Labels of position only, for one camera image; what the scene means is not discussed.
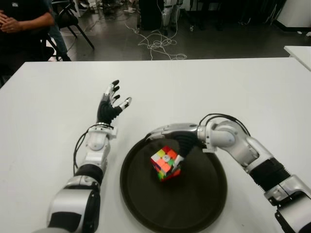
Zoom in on robot left hand black silver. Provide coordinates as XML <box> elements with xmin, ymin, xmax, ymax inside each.
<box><xmin>96</xmin><ymin>79</ymin><xmax>133</xmax><ymax>126</ymax></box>

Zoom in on robot right hand black silver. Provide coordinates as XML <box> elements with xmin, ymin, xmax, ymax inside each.
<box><xmin>145</xmin><ymin>123</ymin><xmax>200</xmax><ymax>171</ymax></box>

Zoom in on multicoloured Rubik's cube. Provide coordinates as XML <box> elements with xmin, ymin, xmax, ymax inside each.
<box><xmin>150</xmin><ymin>145</ymin><xmax>182</xmax><ymax>183</ymax></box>

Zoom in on round dark brown plate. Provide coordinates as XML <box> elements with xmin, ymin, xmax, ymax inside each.
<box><xmin>120</xmin><ymin>135</ymin><xmax>228</xmax><ymax>233</ymax></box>

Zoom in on standing person blue jeans leg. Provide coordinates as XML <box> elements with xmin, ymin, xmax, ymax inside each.
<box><xmin>48</xmin><ymin>0</ymin><xmax>72</xmax><ymax>62</ymax></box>

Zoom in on black folding chair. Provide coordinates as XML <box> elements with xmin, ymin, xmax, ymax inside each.
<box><xmin>46</xmin><ymin>0</ymin><xmax>95</xmax><ymax>62</ymax></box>

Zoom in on seated person in black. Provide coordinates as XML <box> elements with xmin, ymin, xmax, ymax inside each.
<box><xmin>0</xmin><ymin>0</ymin><xmax>55</xmax><ymax>76</ymax></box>

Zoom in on background humanoid robot legs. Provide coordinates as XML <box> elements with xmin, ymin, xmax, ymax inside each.
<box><xmin>161</xmin><ymin>0</ymin><xmax>182</xmax><ymax>35</ymax></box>

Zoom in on white side table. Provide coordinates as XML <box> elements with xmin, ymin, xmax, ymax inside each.
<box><xmin>283</xmin><ymin>45</ymin><xmax>311</xmax><ymax>71</ymax></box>

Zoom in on white cabinet with black base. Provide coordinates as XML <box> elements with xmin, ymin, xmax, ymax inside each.
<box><xmin>276</xmin><ymin>0</ymin><xmax>311</xmax><ymax>33</ymax></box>

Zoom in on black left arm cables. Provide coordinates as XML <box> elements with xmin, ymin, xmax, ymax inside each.
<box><xmin>72</xmin><ymin>125</ymin><xmax>99</xmax><ymax>174</ymax></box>

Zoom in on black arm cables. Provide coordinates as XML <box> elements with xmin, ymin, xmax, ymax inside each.
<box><xmin>199</xmin><ymin>113</ymin><xmax>251</xmax><ymax>137</ymax></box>
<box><xmin>72</xmin><ymin>125</ymin><xmax>99</xmax><ymax>174</ymax></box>

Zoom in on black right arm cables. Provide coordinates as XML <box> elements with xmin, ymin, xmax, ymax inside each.
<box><xmin>199</xmin><ymin>113</ymin><xmax>251</xmax><ymax>137</ymax></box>

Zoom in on tangled white floor cable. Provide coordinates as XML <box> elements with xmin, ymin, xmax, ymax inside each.
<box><xmin>123</xmin><ymin>21</ymin><xmax>188</xmax><ymax>61</ymax></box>

